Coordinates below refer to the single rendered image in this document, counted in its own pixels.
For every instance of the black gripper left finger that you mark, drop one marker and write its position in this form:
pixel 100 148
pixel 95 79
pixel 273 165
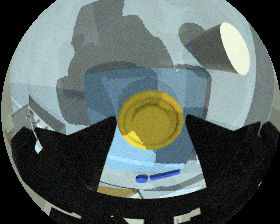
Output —
pixel 84 151

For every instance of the grey dish rack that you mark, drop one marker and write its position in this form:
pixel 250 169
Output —
pixel 31 116

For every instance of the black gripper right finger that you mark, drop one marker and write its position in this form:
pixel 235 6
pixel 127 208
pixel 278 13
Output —
pixel 216 146

